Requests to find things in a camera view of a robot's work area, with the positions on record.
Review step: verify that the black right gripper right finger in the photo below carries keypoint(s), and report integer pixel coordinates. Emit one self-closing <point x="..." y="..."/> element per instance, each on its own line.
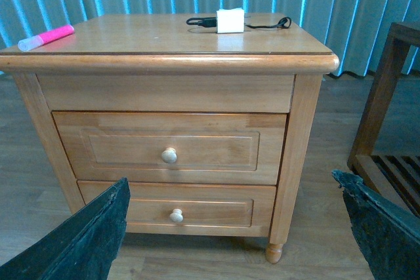
<point x="387" y="235"/>

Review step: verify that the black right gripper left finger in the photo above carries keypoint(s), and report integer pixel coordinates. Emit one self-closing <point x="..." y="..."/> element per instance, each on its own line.
<point x="82" y="247"/>

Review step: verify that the wooden drawer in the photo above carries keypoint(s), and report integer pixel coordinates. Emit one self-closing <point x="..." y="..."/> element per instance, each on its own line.
<point x="187" y="209"/>
<point x="197" y="148"/>

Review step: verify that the pink marker with clear cap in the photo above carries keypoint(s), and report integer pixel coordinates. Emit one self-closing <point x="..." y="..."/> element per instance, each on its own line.
<point x="45" y="38"/>

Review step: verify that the light wooden nightstand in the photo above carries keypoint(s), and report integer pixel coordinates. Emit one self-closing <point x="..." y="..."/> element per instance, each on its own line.
<point x="156" y="63"/>

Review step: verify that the white charger block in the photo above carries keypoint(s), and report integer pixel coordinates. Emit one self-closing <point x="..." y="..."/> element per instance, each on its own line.
<point x="230" y="21"/>

